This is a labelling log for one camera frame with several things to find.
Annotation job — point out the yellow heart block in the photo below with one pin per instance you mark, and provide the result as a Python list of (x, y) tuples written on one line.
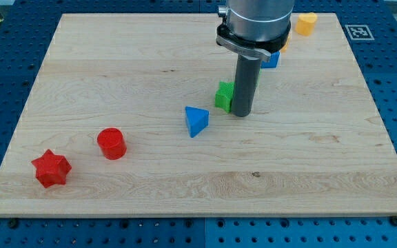
[(306, 23)]

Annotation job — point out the wooden board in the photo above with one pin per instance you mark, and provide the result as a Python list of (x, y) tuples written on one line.
[(314, 144)]

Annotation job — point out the green star block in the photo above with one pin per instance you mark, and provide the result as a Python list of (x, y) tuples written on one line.
[(224, 96)]

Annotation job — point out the red star block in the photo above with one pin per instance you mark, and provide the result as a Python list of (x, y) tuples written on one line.
[(51, 169)]

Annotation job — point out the white fiducial marker tag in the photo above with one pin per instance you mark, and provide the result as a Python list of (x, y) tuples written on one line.
[(359, 32)]

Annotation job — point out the red cylinder block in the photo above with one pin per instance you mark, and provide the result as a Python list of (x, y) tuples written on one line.
[(112, 143)]

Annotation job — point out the blue cube block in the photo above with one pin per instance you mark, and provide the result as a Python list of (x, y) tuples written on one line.
[(273, 62)]

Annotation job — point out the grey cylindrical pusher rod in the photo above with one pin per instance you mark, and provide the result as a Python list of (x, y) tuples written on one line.
[(245, 82)]

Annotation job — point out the blue triangle block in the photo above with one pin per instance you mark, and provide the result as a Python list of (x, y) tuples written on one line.
[(196, 120)]

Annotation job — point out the yellow block behind arm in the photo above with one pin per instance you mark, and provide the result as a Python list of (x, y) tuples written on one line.
[(285, 47)]

